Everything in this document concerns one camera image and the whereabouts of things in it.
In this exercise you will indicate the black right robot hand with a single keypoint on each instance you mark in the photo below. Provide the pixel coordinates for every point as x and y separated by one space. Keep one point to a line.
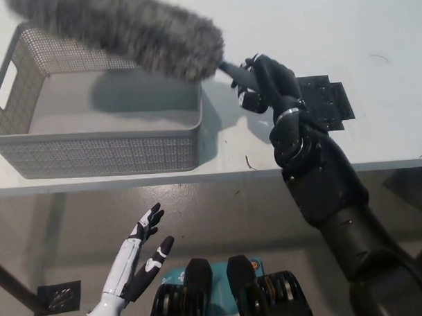
279 83

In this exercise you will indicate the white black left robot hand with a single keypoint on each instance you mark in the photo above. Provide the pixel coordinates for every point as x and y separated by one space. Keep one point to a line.
124 268

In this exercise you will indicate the grey fluffy duster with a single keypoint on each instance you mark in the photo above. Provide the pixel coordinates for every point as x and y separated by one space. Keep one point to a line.
140 32

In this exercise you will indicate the black tape patch on desk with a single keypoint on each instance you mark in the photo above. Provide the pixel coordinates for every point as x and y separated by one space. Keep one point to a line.
333 94

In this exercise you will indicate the robot lower body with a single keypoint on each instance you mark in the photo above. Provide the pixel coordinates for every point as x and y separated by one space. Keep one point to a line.
243 295

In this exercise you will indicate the grey perforated plastic basket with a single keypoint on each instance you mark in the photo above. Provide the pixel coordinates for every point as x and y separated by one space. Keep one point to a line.
93 158

